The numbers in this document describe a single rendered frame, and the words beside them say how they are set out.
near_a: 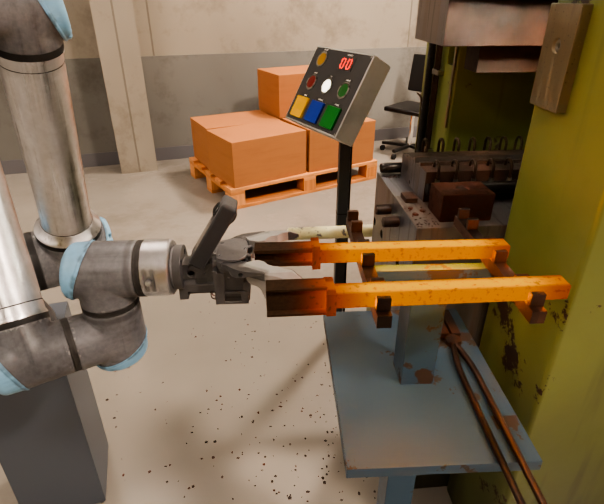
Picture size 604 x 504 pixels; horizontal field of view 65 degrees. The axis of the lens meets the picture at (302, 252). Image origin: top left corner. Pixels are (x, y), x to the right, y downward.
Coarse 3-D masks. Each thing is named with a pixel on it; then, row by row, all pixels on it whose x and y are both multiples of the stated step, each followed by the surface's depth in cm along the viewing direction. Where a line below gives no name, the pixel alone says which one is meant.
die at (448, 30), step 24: (432, 0) 105; (456, 0) 97; (480, 0) 97; (504, 0) 98; (528, 0) 98; (552, 0) 98; (432, 24) 106; (456, 24) 99; (480, 24) 99; (504, 24) 100; (528, 24) 100
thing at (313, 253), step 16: (432, 240) 77; (448, 240) 77; (464, 240) 77; (480, 240) 77; (496, 240) 77; (256, 256) 75; (272, 256) 75; (288, 256) 75; (304, 256) 75; (320, 256) 74; (336, 256) 75; (352, 256) 75; (384, 256) 75; (400, 256) 75; (416, 256) 75; (432, 256) 76; (448, 256) 76; (464, 256) 76; (480, 256) 76
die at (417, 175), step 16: (464, 160) 119; (480, 160) 119; (496, 160) 120; (416, 176) 121; (432, 176) 115; (448, 176) 115; (464, 176) 115; (480, 176) 116; (496, 176) 116; (512, 176) 117; (416, 192) 122; (512, 192) 119
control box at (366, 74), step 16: (320, 48) 171; (336, 64) 162; (352, 64) 155; (368, 64) 149; (384, 64) 151; (304, 80) 174; (320, 80) 167; (336, 80) 159; (352, 80) 153; (368, 80) 150; (304, 96) 172; (320, 96) 164; (336, 96) 157; (352, 96) 151; (368, 96) 153; (288, 112) 177; (304, 112) 169; (352, 112) 152; (368, 112) 156; (320, 128) 160; (336, 128) 154; (352, 128) 155; (352, 144) 158
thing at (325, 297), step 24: (288, 288) 63; (312, 288) 63; (336, 288) 65; (360, 288) 65; (384, 288) 65; (408, 288) 65; (432, 288) 65; (456, 288) 65; (480, 288) 65; (504, 288) 65; (528, 288) 65; (552, 288) 65; (288, 312) 65; (312, 312) 65
